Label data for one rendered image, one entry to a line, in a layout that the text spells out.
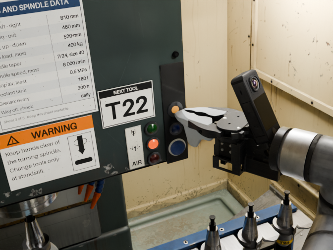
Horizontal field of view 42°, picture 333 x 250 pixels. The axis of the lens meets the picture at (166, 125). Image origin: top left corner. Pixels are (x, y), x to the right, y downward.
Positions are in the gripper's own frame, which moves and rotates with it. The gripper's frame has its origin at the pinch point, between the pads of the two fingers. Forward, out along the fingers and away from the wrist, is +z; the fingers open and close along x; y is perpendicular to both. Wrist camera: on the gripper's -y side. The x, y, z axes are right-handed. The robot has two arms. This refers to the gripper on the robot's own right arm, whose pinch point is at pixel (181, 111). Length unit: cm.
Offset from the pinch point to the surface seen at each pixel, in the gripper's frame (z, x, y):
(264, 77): 28, 96, 31
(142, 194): 80, 72, 94
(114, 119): 7.4, -9.7, -0.7
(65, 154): 12.1, -17.8, 3.5
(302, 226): -12, 35, 46
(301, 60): 10, 87, 18
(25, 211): 27.7, -19.0, 21.5
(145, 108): 4.5, -4.6, -1.5
